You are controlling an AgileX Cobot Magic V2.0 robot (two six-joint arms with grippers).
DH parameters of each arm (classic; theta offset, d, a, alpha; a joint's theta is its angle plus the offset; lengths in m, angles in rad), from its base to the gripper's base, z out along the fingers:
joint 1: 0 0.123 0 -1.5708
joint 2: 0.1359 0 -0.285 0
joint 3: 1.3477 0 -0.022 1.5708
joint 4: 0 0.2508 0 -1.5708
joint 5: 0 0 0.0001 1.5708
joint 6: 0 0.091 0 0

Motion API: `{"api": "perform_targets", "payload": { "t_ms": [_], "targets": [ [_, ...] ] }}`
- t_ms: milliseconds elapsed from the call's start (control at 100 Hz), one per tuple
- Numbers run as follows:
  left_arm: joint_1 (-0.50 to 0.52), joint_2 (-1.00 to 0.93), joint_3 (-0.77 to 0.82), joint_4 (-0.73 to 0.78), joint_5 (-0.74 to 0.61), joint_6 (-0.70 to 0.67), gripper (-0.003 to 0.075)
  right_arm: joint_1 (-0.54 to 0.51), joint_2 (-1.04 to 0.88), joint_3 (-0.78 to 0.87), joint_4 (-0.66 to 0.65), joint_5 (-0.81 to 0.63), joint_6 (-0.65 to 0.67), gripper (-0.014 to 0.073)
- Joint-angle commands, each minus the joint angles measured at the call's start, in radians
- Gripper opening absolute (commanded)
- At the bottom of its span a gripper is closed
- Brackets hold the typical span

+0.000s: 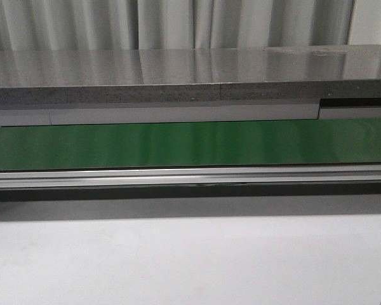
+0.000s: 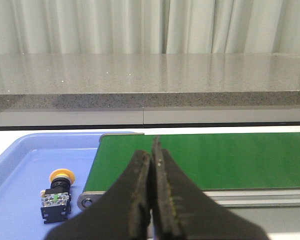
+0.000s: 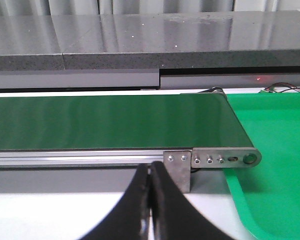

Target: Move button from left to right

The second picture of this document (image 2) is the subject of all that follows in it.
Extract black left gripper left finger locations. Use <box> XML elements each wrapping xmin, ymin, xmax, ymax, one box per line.
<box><xmin>45</xmin><ymin>150</ymin><xmax>151</xmax><ymax>240</ymax></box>

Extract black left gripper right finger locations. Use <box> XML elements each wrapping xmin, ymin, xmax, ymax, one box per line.
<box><xmin>151</xmin><ymin>136</ymin><xmax>268</xmax><ymax>240</ymax></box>

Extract yellow push button switch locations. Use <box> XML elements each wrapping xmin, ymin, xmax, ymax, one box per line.
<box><xmin>40</xmin><ymin>168</ymin><xmax>76</xmax><ymax>224</ymax></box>

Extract green conveyor belt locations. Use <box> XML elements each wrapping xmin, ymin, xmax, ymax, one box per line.
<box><xmin>84</xmin><ymin>132</ymin><xmax>300</xmax><ymax>192</ymax></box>

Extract blue plastic tray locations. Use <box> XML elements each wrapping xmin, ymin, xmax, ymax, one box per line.
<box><xmin>0</xmin><ymin>131</ymin><xmax>138</xmax><ymax>240</ymax></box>

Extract grey stone counter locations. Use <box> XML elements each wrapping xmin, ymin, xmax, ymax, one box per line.
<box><xmin>0</xmin><ymin>53</ymin><xmax>300</xmax><ymax>129</ymax></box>

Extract white curtain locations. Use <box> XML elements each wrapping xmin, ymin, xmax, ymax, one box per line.
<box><xmin>0</xmin><ymin>0</ymin><xmax>300</xmax><ymax>54</ymax></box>

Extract aluminium conveyor frame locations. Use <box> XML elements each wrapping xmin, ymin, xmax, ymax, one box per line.
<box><xmin>77</xmin><ymin>132</ymin><xmax>300</xmax><ymax>211</ymax></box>

